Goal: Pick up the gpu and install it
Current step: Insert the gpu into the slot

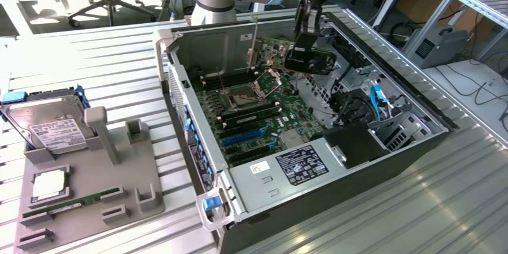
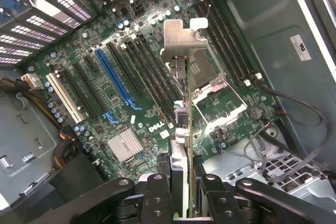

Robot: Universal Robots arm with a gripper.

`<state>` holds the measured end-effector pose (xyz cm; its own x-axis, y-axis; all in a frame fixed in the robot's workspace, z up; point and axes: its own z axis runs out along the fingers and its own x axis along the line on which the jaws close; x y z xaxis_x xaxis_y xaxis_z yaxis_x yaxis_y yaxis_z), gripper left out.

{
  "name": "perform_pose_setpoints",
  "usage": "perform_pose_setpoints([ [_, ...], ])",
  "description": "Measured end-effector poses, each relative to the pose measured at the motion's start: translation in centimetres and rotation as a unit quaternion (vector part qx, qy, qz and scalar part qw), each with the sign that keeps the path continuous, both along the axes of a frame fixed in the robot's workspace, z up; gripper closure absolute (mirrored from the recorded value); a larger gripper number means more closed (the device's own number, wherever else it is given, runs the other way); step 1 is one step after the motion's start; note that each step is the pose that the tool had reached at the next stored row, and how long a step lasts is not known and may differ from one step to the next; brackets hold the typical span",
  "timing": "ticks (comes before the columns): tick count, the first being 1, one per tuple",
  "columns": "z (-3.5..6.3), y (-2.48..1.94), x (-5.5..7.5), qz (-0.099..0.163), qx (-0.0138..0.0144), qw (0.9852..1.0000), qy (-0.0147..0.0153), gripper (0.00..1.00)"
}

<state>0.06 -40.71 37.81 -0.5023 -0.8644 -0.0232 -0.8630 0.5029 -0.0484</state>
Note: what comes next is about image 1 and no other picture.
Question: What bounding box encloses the graphics card with fan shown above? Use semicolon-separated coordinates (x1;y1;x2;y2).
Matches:
246;15;337;77

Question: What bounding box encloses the metal socket cover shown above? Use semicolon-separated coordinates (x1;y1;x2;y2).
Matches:
252;68;285;97

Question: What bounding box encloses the metal disk bay cage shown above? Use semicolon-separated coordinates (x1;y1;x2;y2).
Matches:
297;18;384;124

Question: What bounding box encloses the green motherboard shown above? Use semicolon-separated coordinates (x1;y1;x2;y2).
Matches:
193;65;330;168

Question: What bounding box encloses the thin locking lever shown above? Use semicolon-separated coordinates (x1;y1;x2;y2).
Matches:
216;65;230;96

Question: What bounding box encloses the CPU socket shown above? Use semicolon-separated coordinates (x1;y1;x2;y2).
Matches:
224;86;270;112

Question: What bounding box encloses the green RAM stick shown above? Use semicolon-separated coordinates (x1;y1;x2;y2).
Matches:
224;113;276;127
21;187;122;218

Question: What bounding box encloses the silver chipset heat sink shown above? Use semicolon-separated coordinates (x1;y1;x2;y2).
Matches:
280;131;305;148

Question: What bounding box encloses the grey floor computer box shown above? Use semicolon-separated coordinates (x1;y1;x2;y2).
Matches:
412;26;472;69

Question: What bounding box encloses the black plastic air shroud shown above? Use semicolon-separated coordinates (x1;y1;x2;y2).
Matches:
309;123;392;170

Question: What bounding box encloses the blue expansion slot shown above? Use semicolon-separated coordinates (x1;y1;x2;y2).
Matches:
220;128;268;148

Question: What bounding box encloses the black expansion slot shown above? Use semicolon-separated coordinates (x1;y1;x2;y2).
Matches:
226;144;268;156
232;150;274;164

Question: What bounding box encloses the open black PC case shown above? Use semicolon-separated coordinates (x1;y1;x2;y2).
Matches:
153;11;461;254

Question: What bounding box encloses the black office chair base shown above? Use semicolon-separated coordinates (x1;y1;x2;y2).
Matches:
66;0;156;28

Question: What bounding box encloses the grey power supply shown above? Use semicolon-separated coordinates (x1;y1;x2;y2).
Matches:
226;140;352;218

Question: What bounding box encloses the blue case latch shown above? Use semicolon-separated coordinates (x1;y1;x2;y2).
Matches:
201;196;221;211

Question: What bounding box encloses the silver hard disk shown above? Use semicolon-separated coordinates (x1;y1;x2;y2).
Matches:
0;93;100;155

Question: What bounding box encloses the grey parts rack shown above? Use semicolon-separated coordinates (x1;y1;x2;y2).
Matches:
13;106;165;253

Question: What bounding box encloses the silver CPU chip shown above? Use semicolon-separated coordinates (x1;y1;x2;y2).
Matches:
30;170;66;198

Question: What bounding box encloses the black wire bundle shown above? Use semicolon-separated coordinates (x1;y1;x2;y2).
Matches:
328;92;376;126

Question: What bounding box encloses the blue disk wire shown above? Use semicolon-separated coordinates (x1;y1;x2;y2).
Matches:
368;86;388;123

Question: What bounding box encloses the aluminium profile frame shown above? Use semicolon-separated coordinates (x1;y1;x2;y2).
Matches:
400;0;508;61

